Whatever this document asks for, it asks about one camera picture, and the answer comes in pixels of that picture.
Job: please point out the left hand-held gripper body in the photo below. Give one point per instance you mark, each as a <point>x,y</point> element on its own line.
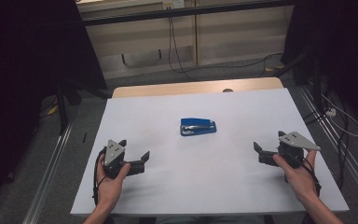
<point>113,155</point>

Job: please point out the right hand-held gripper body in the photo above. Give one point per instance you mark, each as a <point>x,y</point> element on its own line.
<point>295,141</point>

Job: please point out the blue stapler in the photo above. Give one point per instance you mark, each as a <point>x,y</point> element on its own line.
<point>197,128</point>

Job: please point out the person's left hand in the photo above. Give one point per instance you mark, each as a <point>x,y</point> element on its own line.
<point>110,189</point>

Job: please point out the person's right hand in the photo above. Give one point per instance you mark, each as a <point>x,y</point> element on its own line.
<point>304,182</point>

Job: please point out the small black floor object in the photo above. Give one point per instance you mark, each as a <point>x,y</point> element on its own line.
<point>84,137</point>

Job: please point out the white power adapter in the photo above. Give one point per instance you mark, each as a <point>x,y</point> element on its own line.
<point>331,112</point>

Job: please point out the black metal stand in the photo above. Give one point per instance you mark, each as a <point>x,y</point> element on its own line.
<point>316,87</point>
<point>62,115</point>

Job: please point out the white table cover sheet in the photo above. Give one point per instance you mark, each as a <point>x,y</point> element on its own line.
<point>199,177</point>

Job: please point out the yellow floor tape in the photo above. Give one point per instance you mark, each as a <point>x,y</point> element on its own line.
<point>52,110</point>
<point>275,68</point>

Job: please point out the beige wooden cabinet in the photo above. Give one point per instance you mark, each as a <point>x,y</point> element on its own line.
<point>236,40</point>

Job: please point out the black curtain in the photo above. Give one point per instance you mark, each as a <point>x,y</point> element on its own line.
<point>338,46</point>
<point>28,62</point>

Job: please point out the black horizontal bar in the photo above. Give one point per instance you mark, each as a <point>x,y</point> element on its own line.
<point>183,12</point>

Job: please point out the black cabinet bracket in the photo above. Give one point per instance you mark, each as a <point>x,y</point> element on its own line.
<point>160,53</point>
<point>123,59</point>

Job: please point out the white wall outlet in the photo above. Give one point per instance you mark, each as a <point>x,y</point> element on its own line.
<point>173,3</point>

